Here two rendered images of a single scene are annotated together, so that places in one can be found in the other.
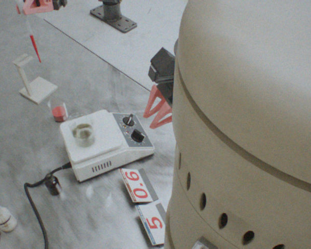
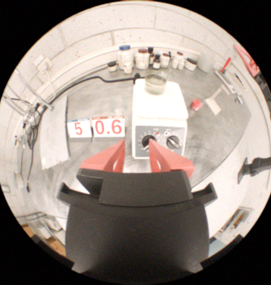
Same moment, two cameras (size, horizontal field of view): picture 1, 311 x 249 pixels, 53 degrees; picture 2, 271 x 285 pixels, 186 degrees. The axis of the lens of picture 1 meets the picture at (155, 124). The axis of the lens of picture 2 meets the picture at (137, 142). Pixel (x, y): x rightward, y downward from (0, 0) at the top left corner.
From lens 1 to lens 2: 0.62 m
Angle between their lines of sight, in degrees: 46
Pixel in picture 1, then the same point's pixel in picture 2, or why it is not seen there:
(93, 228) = (101, 99)
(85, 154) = (138, 85)
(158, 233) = (72, 128)
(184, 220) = not seen: outside the picture
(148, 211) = (85, 127)
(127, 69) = (221, 168)
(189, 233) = not seen: outside the picture
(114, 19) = (243, 170)
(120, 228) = (92, 112)
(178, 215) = not seen: outside the picture
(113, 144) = (138, 106)
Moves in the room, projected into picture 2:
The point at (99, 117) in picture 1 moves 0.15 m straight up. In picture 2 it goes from (179, 108) to (211, 56)
